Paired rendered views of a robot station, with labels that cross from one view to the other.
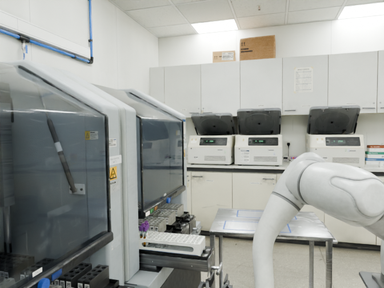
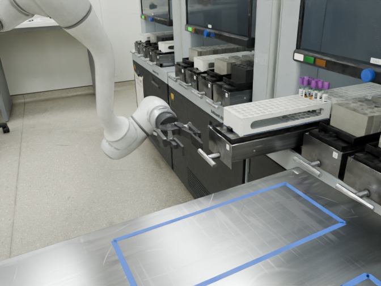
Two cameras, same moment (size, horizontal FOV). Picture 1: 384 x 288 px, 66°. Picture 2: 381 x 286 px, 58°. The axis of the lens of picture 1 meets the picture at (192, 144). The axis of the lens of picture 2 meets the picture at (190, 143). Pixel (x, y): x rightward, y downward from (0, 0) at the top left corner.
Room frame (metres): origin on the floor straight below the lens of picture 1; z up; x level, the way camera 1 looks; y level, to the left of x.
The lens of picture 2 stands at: (1.87, -0.65, 1.18)
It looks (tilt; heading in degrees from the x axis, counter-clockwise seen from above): 25 degrees down; 142
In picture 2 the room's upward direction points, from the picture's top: 2 degrees counter-clockwise
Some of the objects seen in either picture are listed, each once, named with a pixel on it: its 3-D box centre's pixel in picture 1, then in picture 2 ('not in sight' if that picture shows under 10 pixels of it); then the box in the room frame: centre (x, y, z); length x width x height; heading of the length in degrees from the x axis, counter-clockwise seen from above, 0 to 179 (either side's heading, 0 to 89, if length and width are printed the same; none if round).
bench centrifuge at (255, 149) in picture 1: (259, 136); not in sight; (3.74, -0.85, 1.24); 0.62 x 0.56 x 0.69; 165
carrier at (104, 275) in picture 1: (97, 282); (240, 74); (0.95, 0.32, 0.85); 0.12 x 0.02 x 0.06; 164
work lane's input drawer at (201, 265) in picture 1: (143, 252); (313, 124); (1.35, 0.23, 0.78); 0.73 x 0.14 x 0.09; 74
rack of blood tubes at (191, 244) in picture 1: (171, 244); (277, 114); (1.31, 0.10, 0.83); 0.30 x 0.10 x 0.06; 74
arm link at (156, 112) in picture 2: not in sight; (163, 120); (0.93, -0.04, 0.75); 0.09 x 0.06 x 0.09; 74
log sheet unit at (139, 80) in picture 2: not in sight; (138, 93); (-0.37, 0.59, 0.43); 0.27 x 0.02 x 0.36; 164
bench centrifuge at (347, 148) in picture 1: (332, 135); not in sight; (3.51, -1.67, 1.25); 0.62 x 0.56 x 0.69; 164
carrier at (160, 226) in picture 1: (160, 227); (350, 120); (1.48, 0.17, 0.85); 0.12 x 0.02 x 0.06; 165
